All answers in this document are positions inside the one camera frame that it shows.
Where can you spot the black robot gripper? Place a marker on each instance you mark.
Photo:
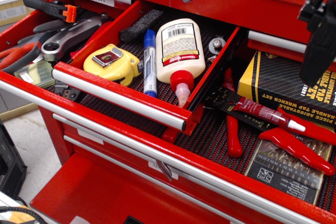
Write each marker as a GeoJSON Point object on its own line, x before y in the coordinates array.
{"type": "Point", "coordinates": [320, 50]}

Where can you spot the large red open drawer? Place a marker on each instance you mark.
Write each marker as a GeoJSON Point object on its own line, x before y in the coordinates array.
{"type": "Point", "coordinates": [117, 164]}

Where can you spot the white wood glue bottle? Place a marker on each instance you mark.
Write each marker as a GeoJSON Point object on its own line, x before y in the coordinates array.
{"type": "Point", "coordinates": [179, 56]}

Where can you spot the small red open drawer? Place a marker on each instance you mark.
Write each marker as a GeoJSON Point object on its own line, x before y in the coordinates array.
{"type": "Point", "coordinates": [163, 109]}

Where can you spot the black yellow tap wrench box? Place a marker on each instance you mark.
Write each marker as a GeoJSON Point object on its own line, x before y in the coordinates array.
{"type": "Point", "coordinates": [274, 81]}

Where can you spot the red threadlocker tube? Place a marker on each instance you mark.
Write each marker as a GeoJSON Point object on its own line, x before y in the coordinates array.
{"type": "Point", "coordinates": [270, 115]}

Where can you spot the drill bit set case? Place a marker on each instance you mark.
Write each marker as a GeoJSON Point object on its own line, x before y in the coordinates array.
{"type": "Point", "coordinates": [278, 169]}

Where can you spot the red tool chest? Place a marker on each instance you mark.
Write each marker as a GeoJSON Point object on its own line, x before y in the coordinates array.
{"type": "Point", "coordinates": [210, 3]}

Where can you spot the blue white marker pen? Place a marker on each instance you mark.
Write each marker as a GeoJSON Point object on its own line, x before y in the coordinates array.
{"type": "Point", "coordinates": [149, 86]}

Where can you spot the black foam block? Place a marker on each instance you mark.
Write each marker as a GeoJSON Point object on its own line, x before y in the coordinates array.
{"type": "Point", "coordinates": [140, 26]}

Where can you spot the yellow tape measure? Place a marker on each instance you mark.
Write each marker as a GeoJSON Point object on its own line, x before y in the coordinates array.
{"type": "Point", "coordinates": [114, 64]}

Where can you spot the clear drill bit case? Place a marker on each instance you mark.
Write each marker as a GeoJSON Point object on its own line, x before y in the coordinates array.
{"type": "Point", "coordinates": [38, 74]}

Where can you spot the black box on floor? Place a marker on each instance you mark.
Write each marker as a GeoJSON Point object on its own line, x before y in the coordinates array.
{"type": "Point", "coordinates": [13, 168]}

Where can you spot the red handled wire stripper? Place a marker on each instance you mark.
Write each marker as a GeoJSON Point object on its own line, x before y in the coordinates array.
{"type": "Point", "coordinates": [223, 99]}

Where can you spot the black orange handled tool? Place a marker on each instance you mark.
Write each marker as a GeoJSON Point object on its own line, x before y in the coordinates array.
{"type": "Point", "coordinates": [56, 9]}

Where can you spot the red handled pliers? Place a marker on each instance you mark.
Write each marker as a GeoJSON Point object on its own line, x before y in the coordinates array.
{"type": "Point", "coordinates": [25, 52]}

